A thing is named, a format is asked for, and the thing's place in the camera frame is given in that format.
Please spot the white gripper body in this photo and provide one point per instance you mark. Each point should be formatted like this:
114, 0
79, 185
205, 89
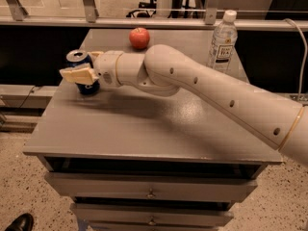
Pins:
107, 67

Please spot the blue pepsi can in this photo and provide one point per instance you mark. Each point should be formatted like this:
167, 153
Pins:
75, 58

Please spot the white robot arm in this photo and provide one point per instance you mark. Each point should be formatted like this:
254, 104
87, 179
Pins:
162, 70

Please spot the red apple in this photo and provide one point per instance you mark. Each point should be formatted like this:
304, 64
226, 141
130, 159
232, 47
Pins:
139, 38

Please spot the black office chair base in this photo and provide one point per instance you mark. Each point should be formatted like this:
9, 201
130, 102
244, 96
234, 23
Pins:
145, 9

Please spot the metal railing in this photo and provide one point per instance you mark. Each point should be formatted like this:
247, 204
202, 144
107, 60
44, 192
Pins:
86, 14

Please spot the upper grey drawer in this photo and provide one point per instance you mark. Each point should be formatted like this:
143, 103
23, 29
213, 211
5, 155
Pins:
151, 187

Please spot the grey drawer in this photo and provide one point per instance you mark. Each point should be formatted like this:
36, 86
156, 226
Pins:
150, 215
151, 187

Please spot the clear plastic water bottle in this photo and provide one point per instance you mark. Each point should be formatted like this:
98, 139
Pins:
223, 42

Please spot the lower grey drawer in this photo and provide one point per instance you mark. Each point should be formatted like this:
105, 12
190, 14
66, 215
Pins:
150, 215

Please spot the black leather shoe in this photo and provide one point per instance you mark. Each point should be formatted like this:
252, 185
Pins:
24, 222

